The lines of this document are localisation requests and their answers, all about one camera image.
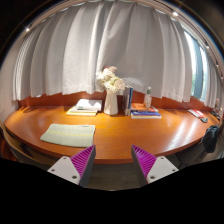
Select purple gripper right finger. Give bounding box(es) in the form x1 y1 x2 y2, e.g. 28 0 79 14
131 145 178 186

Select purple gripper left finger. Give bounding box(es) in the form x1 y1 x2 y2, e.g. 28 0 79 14
48 145 96 187

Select light green folded towel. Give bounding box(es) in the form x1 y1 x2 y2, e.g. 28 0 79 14
40 124 95 147

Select blue flat book stack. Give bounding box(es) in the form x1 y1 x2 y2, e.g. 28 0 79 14
131 111 162 119

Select yellow flat book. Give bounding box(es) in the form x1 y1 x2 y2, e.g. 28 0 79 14
66 106 97 116

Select orange flat book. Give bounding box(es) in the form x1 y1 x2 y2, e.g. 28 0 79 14
131 103 158 112

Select white book on stack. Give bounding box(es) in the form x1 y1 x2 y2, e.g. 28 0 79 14
76 99 102 111

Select dark bag on chair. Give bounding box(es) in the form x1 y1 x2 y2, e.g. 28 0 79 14
202 125 219 153

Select clear plastic bottle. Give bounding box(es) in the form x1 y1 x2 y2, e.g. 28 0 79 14
144 87 152 109

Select red book at right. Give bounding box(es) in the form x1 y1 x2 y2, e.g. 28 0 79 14
188 109 204 118

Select small dark object right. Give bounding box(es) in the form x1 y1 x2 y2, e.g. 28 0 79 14
200 118 208 123

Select white ceramic vase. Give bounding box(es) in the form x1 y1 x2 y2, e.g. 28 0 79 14
104 90 118 115

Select upright blue books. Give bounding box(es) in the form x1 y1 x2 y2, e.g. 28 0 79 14
122 85 133 115

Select white flower bouquet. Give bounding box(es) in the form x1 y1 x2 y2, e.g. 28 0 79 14
96 66 125 93

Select white curtain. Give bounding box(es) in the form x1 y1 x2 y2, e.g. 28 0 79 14
12 1 219 107

